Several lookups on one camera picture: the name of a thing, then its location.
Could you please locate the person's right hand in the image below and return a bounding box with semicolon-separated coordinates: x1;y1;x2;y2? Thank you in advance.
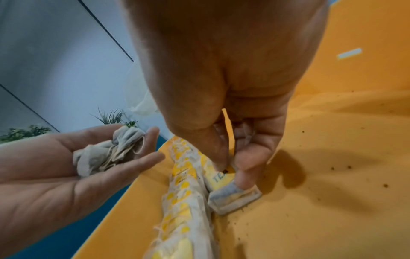
119;0;331;191

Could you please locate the clear plastic bag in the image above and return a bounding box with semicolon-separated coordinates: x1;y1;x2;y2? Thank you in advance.
123;58;159;116

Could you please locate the yellow tray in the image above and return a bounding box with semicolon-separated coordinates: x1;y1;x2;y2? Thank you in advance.
71;0;410;259

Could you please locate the row of tea bags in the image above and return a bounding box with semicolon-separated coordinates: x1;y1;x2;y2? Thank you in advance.
143;136;222;259

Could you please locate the green leafy plant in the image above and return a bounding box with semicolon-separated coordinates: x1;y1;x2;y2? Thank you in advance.
0;107;139;144

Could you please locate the person's left hand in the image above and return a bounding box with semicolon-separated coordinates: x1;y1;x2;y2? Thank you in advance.
0;124;167;259

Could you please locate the bunch of tea bags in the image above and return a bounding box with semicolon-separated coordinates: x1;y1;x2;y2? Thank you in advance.
72;125;146;178

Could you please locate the yellow tagged tea bag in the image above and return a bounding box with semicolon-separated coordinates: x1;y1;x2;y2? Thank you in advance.
207;183;263;216
203;164;237;192

